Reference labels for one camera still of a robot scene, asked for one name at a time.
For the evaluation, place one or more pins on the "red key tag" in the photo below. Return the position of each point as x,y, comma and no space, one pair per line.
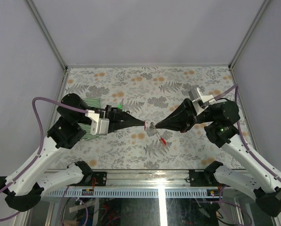
145,125

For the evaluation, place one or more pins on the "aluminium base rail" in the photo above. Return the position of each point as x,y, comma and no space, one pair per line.
145,184

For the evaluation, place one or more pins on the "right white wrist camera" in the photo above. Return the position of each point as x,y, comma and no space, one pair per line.
200,101

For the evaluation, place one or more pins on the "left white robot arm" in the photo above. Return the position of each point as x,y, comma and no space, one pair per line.
28,185

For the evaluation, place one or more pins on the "red handled metal key tool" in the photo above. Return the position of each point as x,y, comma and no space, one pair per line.
154,130

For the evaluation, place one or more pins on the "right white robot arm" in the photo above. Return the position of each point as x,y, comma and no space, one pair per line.
263,184

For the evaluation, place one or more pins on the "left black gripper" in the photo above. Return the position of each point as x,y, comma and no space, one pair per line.
119,119

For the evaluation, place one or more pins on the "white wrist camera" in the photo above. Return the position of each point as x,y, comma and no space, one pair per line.
200,101
99,124

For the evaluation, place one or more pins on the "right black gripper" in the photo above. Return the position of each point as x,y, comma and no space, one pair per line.
183,118

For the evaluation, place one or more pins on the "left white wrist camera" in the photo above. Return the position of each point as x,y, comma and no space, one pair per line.
99,124

